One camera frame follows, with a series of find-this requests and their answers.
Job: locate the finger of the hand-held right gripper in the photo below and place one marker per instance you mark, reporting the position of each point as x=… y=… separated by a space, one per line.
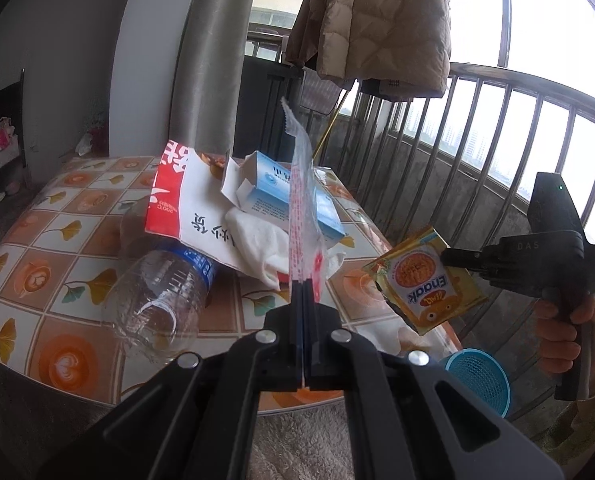
x=462 y=258

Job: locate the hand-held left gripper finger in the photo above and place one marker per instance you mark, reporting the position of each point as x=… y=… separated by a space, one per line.
x=298 y=340
x=310 y=340

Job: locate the yellow snack packet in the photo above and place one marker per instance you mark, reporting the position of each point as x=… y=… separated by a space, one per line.
x=422 y=290

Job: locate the blue plastic basket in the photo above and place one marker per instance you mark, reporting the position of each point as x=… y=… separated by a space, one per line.
x=480 y=380

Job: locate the clear plastic wrapper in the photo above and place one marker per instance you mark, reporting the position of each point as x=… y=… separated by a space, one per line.
x=300 y=185

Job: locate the red and white bag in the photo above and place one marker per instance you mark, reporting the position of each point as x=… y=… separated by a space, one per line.
x=177 y=195

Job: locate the person's right hand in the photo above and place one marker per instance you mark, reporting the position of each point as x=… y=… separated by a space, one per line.
x=552 y=340

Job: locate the white cloth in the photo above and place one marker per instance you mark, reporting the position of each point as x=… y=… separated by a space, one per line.
x=257 y=245

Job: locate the metal balcony railing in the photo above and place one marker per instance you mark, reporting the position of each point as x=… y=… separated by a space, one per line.
x=477 y=125

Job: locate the clear plastic bottle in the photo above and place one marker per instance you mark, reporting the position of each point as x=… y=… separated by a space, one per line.
x=152 y=300

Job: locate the blue and white box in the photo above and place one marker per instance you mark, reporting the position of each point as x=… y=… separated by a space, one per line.
x=272 y=185

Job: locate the beige down jacket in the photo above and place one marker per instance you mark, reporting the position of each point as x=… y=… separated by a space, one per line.
x=377 y=25

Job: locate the leaf patterned tablecloth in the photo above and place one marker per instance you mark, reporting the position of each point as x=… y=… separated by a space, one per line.
x=72 y=220

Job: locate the grey fleece blanket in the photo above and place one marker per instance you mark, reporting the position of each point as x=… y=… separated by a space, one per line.
x=37 y=425

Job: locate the white plastic bag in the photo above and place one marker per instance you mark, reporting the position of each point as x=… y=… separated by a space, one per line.
x=83 y=145

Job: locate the grey curtain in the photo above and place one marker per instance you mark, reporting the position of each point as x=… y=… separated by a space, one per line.
x=217 y=60

